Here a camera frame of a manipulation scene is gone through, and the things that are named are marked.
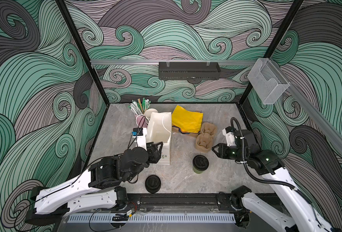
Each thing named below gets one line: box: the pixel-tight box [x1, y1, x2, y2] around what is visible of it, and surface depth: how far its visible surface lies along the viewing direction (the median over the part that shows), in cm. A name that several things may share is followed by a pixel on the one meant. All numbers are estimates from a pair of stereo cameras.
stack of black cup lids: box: [144, 174, 162, 194], surface depth 77 cm
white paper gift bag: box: [146, 111, 172, 166], surface depth 79 cm
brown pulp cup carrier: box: [195, 121, 218, 153], surface depth 94 cm
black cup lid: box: [192, 154, 210, 172], surface depth 77 cm
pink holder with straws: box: [128, 97, 152, 128], surface depth 97 cm
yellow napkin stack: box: [171, 104, 204, 134], surface depth 106 cm
